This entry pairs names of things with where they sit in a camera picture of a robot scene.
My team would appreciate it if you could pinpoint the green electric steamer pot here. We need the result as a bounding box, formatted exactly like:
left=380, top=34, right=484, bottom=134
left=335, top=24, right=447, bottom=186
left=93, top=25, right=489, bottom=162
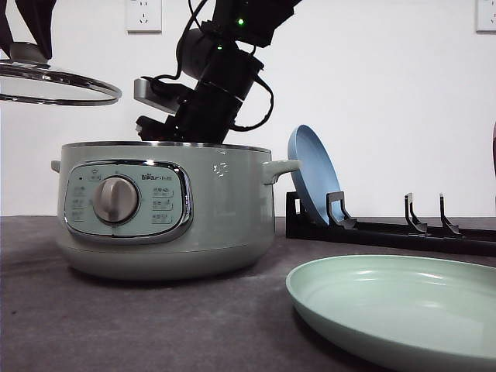
left=50, top=141, right=301, bottom=281

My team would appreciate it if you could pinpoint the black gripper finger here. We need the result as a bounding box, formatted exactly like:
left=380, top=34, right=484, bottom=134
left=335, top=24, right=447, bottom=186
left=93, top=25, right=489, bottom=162
left=15, top=0, right=57, bottom=60
left=0, top=0, right=14, bottom=59

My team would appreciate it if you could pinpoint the blue plate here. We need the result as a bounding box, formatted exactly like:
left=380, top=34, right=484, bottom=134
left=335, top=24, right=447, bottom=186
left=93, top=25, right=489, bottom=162
left=287, top=124, right=341, bottom=226

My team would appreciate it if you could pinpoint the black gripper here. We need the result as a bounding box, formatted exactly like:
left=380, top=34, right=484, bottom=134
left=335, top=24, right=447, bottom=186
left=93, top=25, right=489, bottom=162
left=137, top=50, right=264, bottom=144

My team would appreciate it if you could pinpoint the white wall socket left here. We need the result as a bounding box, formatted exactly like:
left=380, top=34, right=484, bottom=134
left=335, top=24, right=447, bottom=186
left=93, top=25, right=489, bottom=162
left=125, top=0, right=162, bottom=36

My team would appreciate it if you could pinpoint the black camera cable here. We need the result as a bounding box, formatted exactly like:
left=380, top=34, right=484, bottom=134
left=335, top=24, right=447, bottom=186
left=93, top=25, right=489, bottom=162
left=141, top=0, right=274, bottom=131

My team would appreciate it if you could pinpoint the white wall socket right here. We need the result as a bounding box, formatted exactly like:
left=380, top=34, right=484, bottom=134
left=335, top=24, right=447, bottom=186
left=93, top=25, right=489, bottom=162
left=471, top=0, right=496, bottom=37

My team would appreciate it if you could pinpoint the dark red plate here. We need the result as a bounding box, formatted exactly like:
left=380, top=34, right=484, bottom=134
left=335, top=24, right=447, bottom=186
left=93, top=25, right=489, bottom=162
left=492, top=121, right=496, bottom=213

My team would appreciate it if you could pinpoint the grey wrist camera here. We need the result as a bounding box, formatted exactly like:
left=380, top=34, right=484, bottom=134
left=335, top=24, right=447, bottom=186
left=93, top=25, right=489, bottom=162
left=133, top=78, right=180, bottom=115

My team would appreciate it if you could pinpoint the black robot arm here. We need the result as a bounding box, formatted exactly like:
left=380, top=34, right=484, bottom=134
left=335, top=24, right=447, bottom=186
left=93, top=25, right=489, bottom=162
left=136, top=0, right=303, bottom=144

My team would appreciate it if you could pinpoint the black plate rack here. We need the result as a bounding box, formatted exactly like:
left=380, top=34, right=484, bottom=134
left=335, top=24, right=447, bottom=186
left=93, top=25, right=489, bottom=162
left=286, top=191, right=496, bottom=257

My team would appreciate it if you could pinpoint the white wall socket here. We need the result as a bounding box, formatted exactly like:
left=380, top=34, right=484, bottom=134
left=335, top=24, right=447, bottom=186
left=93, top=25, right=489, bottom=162
left=471, top=0, right=496, bottom=37
left=125, top=0, right=162, bottom=36

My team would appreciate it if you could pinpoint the glass lid with green knob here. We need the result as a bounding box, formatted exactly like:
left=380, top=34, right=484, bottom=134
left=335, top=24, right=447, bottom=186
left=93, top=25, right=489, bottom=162
left=0, top=60, right=121, bottom=105

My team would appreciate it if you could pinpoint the green plate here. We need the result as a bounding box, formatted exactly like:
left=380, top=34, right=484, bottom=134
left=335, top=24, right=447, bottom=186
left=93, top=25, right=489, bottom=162
left=286, top=255, right=496, bottom=372

